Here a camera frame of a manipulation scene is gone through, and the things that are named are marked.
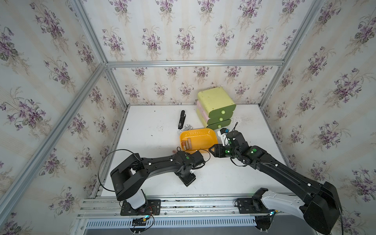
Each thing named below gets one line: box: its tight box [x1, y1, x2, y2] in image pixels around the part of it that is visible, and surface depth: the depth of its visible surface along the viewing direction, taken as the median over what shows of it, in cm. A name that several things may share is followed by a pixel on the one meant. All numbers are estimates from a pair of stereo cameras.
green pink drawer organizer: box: [196, 87, 237, 131], surface depth 96 cm
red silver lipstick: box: [181, 140, 187, 151], surface depth 97 cm
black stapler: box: [177, 109, 187, 130], surface depth 109 cm
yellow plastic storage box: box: [179, 128, 218, 154], surface depth 100 cm
